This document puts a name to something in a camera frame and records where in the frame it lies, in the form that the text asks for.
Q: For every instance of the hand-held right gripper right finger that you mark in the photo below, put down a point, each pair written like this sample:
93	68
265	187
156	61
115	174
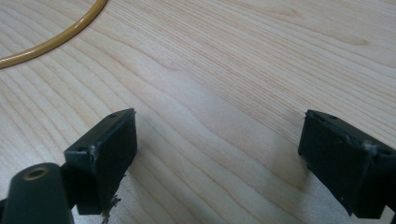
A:
339	161

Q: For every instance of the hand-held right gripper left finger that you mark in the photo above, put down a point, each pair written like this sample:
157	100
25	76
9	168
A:
106	161

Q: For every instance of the yellow rubber tube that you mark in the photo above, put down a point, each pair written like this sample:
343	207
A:
59	39

